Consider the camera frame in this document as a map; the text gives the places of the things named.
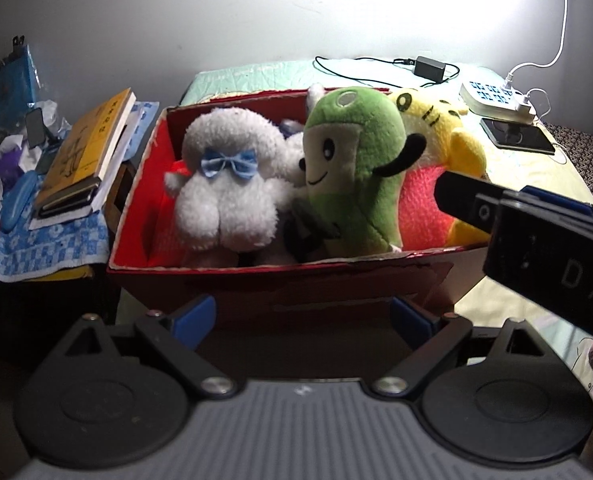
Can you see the white power strip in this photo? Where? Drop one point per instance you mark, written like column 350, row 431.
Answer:
column 489, row 100

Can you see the black smartphone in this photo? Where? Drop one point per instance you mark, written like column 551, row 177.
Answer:
column 517, row 137

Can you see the blue checkered cloth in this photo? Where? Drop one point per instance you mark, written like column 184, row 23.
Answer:
column 27, row 253

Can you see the yellow tiger plush toy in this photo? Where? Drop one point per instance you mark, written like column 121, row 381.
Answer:
column 449, row 147

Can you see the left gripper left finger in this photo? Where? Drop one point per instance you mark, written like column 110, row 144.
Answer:
column 170, row 341

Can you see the red cardboard box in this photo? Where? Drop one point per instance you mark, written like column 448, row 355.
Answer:
column 149, row 262

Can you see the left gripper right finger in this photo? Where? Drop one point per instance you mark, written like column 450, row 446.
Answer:
column 434, row 343

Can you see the blue plastic bag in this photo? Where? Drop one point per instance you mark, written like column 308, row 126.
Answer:
column 19, row 87

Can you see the black power adapter with cable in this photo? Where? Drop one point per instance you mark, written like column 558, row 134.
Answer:
column 388, row 72

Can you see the green plush toy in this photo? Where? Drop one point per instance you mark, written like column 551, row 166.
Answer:
column 356, row 153

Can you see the yellow book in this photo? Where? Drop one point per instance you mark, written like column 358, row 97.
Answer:
column 84, row 156

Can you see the blue oval case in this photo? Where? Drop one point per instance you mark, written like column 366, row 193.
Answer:
column 16, row 199

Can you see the white plush bunny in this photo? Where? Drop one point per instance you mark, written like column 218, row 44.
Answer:
column 244, row 173

